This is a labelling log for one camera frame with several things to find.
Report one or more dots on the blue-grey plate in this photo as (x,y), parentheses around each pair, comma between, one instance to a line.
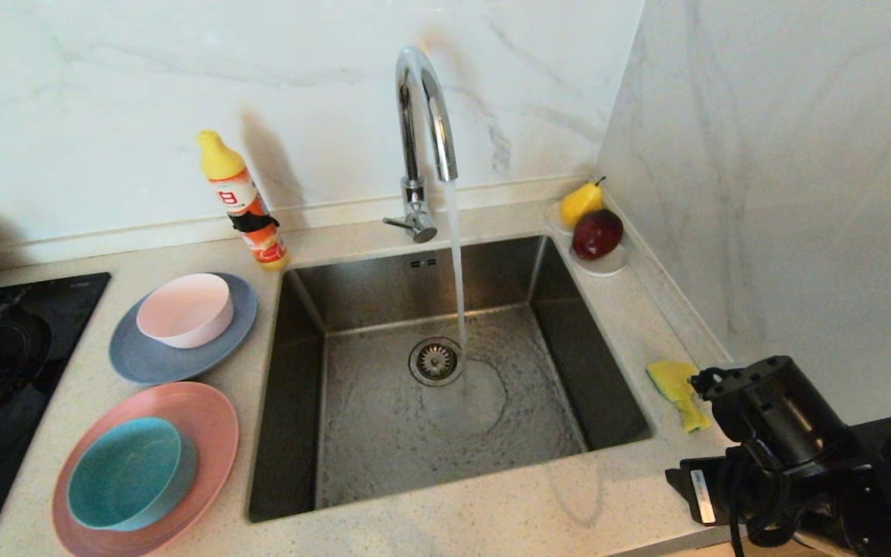
(144,363)

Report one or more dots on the black induction cooktop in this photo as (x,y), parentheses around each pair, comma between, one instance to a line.
(5,402)

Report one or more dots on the round metal drain strainer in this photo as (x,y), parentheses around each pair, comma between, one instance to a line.
(435,361)

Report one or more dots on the stainless steel sink basin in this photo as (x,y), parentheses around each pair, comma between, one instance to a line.
(384,456)

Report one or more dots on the yellow pear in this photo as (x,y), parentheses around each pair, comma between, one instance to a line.
(578,203)

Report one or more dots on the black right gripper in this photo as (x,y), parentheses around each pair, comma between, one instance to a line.
(824,495)

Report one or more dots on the pale pink bowl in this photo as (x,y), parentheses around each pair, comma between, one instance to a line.
(182,309)

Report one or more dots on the teal bowl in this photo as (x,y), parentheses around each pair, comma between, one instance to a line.
(124,472)

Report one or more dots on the yellow fish-shaped sponge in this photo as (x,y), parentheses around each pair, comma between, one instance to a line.
(670,379)

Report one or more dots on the pink plate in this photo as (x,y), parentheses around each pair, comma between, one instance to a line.
(209,422)

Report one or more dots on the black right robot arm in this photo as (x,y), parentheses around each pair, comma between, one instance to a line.
(786,410)

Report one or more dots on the yellow-capped orange dish soap bottle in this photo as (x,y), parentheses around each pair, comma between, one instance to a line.
(248,203)

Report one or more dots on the chrome gooseneck faucet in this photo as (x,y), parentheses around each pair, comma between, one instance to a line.
(413,192)

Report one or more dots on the dark red apple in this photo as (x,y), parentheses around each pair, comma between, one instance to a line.
(596,234)

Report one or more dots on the small white dish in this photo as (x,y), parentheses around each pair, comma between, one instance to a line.
(606,267)

